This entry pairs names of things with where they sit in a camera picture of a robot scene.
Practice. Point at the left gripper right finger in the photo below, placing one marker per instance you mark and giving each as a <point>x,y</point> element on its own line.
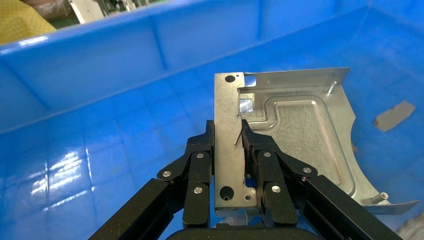
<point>275,185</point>

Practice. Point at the machined metal plate part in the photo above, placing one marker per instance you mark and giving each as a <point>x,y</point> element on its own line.
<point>298,132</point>

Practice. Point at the blue plastic bin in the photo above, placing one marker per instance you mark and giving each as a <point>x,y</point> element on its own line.
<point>99,99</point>

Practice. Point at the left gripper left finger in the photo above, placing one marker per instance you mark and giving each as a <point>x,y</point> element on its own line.
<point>197,185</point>

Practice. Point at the yellow mesh fabric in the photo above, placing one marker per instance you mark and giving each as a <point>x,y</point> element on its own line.
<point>20,20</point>

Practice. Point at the white background frame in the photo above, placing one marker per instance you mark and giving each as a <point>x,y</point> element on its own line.
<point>86,10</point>

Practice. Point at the grey tape strip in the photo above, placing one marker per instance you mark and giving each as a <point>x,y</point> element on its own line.
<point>394,116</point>

